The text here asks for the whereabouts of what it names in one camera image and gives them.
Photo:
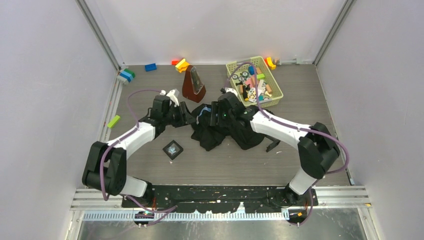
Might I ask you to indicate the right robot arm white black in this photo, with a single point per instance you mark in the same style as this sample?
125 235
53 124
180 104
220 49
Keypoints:
317 149

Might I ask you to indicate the blue green white blocks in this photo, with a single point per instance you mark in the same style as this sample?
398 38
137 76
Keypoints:
125 76

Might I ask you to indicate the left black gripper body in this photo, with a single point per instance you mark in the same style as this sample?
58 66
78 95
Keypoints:
172 117

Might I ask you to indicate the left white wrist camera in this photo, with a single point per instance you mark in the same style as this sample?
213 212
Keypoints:
173 95

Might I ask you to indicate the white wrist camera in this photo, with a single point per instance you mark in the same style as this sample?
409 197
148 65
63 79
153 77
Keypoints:
173 95
225 90

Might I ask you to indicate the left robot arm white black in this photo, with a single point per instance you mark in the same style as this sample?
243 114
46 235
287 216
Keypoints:
106 166

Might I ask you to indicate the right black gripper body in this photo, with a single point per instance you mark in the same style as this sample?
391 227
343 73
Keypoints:
226 119

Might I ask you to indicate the blue cube in basket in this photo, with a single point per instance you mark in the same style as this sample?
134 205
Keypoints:
252 70

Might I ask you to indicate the green block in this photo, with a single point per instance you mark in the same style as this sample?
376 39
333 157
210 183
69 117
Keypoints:
113 121

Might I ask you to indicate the orange yellow blocks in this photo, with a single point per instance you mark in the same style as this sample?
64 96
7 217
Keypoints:
269 62

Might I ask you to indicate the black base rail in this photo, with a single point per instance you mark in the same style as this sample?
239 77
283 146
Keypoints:
220 199

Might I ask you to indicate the black printed t-shirt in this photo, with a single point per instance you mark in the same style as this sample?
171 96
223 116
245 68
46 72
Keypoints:
210 137

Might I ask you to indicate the white patterned toy block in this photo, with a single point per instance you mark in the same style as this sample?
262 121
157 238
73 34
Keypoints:
252 95

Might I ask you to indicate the blue brick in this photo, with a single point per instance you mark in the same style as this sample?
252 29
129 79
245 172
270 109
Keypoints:
150 67

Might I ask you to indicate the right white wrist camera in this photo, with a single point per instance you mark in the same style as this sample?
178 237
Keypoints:
225 90

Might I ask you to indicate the yellow red blocks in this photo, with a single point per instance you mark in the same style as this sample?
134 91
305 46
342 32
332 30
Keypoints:
180 65

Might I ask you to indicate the black square jewellery box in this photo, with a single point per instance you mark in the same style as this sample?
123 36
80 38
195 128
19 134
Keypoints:
173 150

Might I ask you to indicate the green plastic basket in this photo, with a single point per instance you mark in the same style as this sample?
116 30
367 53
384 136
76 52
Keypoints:
263 81

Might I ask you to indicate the brown metronome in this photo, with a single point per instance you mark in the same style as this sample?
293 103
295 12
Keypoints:
193 88

